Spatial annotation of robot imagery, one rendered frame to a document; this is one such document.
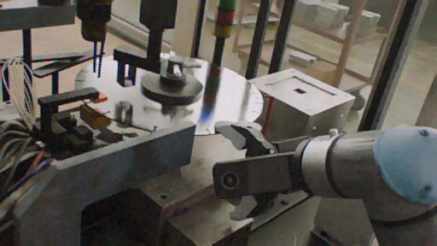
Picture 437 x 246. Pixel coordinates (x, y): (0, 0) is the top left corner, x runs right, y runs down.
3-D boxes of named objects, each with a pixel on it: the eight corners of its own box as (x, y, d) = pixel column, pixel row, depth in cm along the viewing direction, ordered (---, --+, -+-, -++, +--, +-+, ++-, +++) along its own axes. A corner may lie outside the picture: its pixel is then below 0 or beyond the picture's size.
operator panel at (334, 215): (379, 181, 106) (402, 122, 99) (427, 207, 100) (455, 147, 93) (309, 230, 87) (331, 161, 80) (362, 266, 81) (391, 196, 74)
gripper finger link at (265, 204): (259, 225, 69) (285, 190, 63) (251, 227, 68) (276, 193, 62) (243, 198, 71) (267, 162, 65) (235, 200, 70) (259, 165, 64)
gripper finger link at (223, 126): (239, 120, 77) (274, 151, 71) (208, 125, 74) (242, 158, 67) (243, 103, 75) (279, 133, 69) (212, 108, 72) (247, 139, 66)
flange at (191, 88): (189, 107, 78) (191, 93, 77) (128, 89, 81) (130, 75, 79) (211, 84, 88) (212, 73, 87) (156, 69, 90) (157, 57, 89)
